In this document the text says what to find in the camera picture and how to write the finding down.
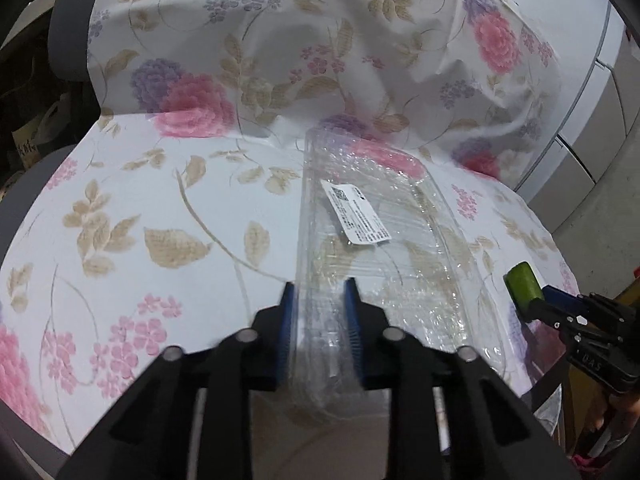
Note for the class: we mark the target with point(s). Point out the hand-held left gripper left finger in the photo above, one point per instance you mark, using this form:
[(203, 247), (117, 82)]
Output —
[(286, 332)]

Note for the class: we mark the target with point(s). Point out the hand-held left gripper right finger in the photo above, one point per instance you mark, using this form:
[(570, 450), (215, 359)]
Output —
[(352, 332)]

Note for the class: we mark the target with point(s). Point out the white plastic bag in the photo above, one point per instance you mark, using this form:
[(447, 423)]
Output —
[(50, 120)]

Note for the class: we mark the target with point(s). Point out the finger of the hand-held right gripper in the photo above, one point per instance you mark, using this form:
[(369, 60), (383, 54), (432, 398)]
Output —
[(547, 316), (562, 299)]

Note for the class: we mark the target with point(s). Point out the green roller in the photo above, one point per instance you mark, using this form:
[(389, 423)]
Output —
[(522, 287)]

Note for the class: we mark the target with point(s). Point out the floral printed cloth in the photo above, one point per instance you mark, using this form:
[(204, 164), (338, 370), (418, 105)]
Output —
[(175, 185)]

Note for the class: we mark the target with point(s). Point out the brown cardboard box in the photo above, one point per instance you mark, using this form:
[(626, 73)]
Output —
[(629, 296)]

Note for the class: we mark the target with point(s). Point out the grey chair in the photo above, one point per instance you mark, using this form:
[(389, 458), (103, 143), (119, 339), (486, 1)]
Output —
[(70, 40)]

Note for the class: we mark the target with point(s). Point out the person's right hand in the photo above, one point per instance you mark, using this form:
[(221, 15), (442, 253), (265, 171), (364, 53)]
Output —
[(627, 412)]

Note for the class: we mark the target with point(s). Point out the clear plastic bubble bag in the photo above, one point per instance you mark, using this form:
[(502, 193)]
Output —
[(400, 260)]

